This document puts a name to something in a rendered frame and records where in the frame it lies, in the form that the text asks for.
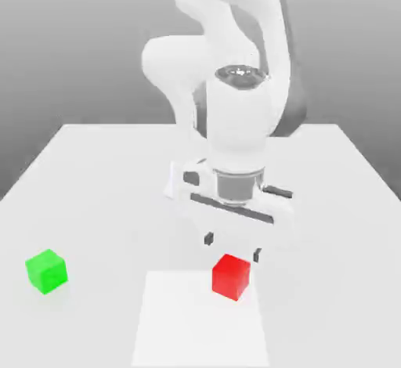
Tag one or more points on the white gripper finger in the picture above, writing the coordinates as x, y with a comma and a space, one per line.
257, 254
208, 238

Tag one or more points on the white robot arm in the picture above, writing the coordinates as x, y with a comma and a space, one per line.
238, 117

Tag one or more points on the small red cube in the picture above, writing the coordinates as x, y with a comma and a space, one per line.
231, 277

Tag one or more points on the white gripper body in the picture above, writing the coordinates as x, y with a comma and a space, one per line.
238, 222

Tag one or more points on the small green cube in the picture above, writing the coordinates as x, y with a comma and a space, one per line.
47, 271

